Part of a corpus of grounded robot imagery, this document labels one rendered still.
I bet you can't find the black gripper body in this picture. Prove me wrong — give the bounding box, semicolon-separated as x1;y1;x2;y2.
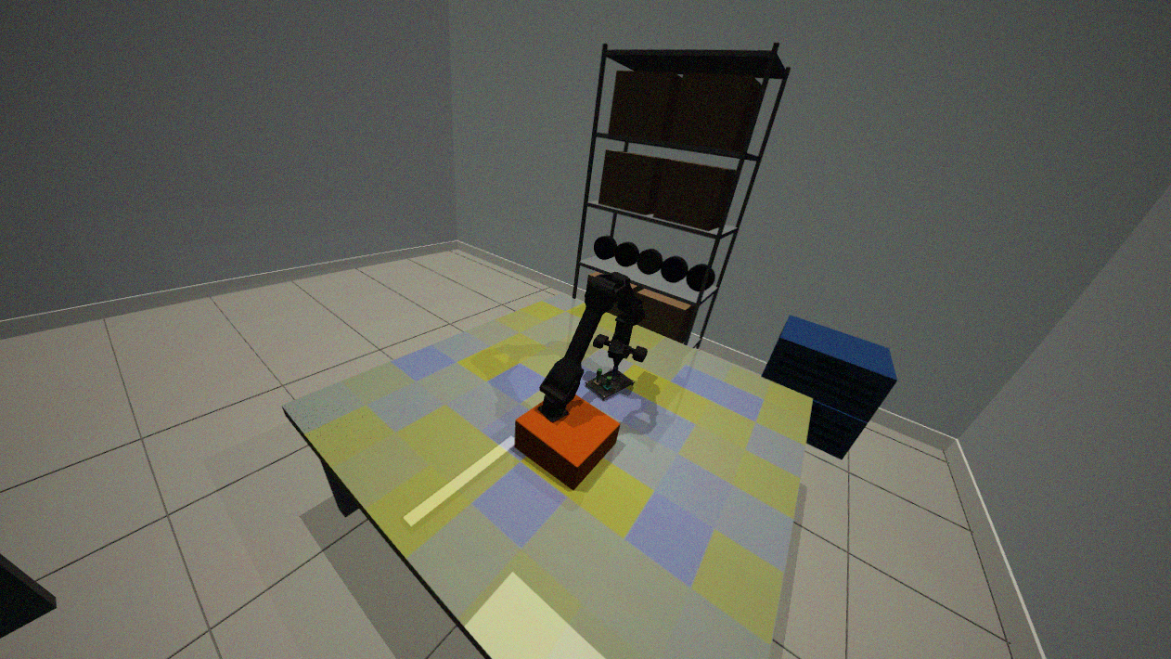
593;330;648;362

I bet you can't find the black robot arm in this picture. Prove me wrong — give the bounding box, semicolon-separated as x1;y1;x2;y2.
537;272;645;423

